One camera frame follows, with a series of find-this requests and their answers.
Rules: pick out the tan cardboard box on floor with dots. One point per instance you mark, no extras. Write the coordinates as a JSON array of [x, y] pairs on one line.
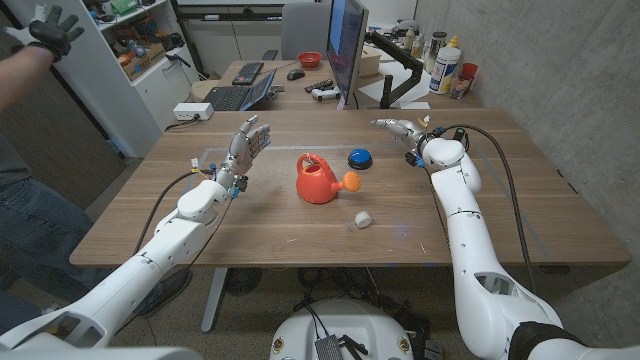
[[202, 90]]

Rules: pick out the black computer mouse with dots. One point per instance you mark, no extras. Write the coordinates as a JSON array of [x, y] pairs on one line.
[[295, 74]]

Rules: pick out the open black laptop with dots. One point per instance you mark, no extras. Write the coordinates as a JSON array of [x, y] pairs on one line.
[[230, 97]]

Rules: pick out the orange watering can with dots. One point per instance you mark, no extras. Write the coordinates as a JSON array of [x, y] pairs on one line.
[[315, 187]]

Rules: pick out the white shelf cabinet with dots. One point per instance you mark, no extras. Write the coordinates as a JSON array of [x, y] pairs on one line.
[[145, 105]]

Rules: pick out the black cylindrical device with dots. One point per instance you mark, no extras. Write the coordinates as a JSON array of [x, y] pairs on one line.
[[459, 134]]

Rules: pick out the white tape roll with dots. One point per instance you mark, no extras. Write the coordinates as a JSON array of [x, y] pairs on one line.
[[363, 219]]

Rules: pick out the red bowl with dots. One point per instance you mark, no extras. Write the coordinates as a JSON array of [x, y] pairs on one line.
[[309, 59]]

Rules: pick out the small closed cardboard box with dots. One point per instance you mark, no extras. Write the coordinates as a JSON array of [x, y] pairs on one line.
[[370, 61]]

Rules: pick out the person's black-and-white gloved hand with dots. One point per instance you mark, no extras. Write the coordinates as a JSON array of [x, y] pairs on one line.
[[50, 35]]

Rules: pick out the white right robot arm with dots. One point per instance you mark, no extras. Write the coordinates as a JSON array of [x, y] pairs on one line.
[[470, 250]]

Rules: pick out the person's body in jeans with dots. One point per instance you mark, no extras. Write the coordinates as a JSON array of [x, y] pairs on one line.
[[35, 235]]

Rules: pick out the person's bare forearm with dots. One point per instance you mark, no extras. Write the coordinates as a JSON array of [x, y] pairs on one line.
[[20, 72]]

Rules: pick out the yellow-capped bottle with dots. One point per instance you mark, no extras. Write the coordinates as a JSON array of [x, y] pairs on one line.
[[453, 42]]

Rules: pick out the white wipes canister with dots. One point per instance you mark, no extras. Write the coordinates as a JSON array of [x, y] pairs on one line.
[[444, 70]]

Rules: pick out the jar with black lid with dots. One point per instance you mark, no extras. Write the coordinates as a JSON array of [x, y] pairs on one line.
[[436, 47]]

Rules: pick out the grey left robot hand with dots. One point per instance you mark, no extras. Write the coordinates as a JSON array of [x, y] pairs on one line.
[[242, 150]]

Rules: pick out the clear drinking glass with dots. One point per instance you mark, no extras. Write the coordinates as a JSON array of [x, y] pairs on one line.
[[460, 86]]

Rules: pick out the small pale bottle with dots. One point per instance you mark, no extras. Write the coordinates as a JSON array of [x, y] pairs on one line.
[[410, 37]]

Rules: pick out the cardboard box with clutter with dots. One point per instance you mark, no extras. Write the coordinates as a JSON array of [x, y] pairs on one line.
[[145, 62]]

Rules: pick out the white game controller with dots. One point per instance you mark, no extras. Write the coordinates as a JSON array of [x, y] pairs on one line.
[[325, 93]]

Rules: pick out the red cup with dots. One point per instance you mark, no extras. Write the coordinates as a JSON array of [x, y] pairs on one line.
[[470, 70]]

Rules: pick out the black remote control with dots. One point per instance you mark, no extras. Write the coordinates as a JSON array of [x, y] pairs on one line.
[[319, 85]]

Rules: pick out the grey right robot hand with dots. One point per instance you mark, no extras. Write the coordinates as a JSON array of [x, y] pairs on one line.
[[406, 130]]

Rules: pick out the blue push button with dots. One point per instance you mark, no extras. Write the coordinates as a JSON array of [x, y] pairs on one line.
[[360, 157]]

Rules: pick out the black keyboard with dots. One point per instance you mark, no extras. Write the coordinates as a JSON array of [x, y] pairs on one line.
[[248, 73]]

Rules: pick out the grey office chair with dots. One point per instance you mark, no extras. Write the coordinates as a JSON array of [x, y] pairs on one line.
[[305, 30]]

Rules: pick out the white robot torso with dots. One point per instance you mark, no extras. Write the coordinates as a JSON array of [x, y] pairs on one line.
[[350, 320]]

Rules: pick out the computer monitor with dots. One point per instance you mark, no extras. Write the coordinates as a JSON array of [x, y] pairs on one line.
[[345, 45]]

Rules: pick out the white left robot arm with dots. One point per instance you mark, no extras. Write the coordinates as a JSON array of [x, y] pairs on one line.
[[150, 265]]

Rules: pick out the white power strip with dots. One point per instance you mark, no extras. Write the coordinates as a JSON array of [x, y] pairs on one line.
[[192, 110]]

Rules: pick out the black round fan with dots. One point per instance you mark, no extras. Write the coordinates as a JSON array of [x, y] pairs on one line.
[[243, 281]]

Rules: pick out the silver heatsink module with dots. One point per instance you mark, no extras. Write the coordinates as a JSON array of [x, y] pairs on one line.
[[328, 348]]

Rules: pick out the white paper sheets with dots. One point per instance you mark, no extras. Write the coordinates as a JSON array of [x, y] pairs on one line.
[[380, 87]]

